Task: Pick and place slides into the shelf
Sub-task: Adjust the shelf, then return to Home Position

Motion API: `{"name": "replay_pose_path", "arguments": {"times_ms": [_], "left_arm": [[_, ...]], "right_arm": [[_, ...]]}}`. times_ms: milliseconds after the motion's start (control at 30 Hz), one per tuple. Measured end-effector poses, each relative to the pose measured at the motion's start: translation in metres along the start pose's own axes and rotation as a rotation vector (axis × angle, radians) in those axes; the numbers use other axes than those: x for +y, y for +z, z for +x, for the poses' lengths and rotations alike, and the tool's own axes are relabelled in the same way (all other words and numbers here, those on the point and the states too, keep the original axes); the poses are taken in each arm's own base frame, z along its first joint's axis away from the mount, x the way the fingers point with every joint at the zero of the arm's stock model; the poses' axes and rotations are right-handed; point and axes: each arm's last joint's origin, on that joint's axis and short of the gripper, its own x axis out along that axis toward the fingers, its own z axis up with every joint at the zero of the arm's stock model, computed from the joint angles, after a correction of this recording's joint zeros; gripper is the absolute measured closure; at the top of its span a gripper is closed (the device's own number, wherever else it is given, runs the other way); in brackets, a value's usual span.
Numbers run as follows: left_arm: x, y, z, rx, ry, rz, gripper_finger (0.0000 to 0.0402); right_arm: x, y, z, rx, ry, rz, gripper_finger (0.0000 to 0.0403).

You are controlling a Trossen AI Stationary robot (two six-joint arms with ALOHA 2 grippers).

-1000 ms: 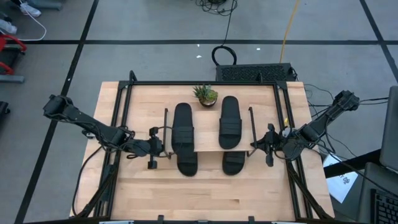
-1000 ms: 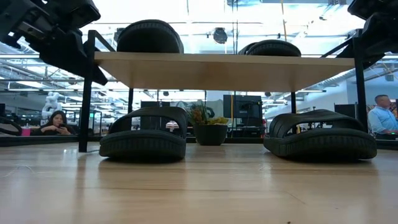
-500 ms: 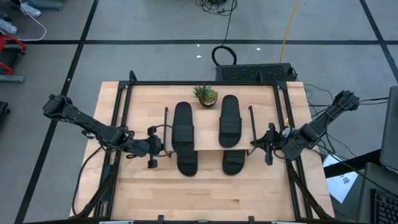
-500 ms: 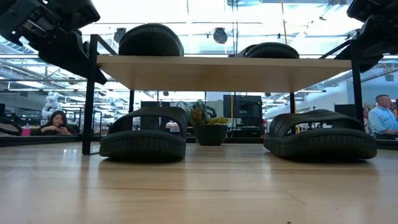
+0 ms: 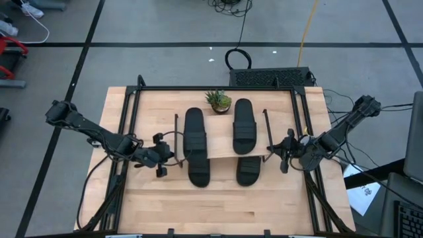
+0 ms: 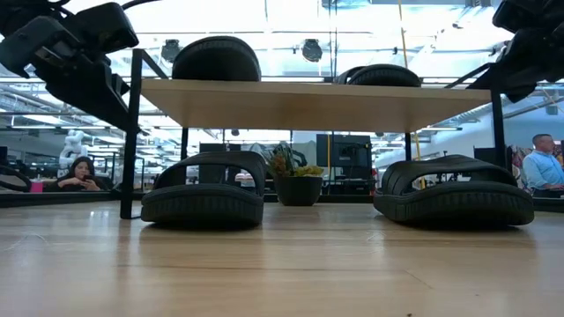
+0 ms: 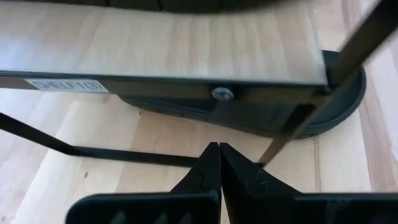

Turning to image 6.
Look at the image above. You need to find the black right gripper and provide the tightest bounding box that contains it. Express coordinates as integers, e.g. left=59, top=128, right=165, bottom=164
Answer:
left=478, top=21, right=564, bottom=104

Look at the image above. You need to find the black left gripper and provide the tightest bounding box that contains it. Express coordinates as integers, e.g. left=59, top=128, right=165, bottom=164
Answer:
left=0, top=16, right=133, bottom=129

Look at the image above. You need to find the black rubber slide sandal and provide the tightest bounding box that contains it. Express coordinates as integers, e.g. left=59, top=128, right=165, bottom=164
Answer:
left=171, top=35, right=263, bottom=83
left=139, top=151, right=268, bottom=229
left=372, top=153, right=536, bottom=227
left=335, top=63, right=423, bottom=88

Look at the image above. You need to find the white humanoid robot figure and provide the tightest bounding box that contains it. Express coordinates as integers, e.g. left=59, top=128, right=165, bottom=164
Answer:
left=58, top=129, right=89, bottom=171

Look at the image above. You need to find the person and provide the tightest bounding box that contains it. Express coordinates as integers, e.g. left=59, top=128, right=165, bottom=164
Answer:
left=522, top=133, right=564, bottom=198
left=43, top=155, right=111, bottom=193

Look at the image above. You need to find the round black ceiling fixture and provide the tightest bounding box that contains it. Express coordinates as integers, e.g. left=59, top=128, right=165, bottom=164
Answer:
left=160, top=38, right=180, bottom=63
left=301, top=38, right=323, bottom=63

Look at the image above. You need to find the black office chair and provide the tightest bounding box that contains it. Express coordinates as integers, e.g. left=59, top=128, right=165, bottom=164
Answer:
left=0, top=163, right=33, bottom=194

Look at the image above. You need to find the potted succulent plant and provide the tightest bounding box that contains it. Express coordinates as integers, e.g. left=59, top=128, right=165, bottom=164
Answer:
left=264, top=141, right=326, bottom=207

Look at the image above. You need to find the black equipment cabinet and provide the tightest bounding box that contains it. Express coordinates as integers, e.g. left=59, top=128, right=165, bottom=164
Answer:
left=315, top=133, right=375, bottom=195

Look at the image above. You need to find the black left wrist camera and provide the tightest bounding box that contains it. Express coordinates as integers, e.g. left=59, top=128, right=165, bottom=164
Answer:
left=72, top=2, right=140, bottom=55

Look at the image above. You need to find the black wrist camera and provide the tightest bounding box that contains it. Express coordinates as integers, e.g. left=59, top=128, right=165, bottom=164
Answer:
left=492, top=0, right=545, bottom=34
left=72, top=2, right=140, bottom=55

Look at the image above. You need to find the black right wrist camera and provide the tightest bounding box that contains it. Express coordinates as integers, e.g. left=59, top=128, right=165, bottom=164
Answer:
left=492, top=0, right=545, bottom=34

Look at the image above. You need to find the wooden shelf with black frame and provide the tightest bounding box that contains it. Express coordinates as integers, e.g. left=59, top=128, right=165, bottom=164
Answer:
left=119, top=48, right=508, bottom=220

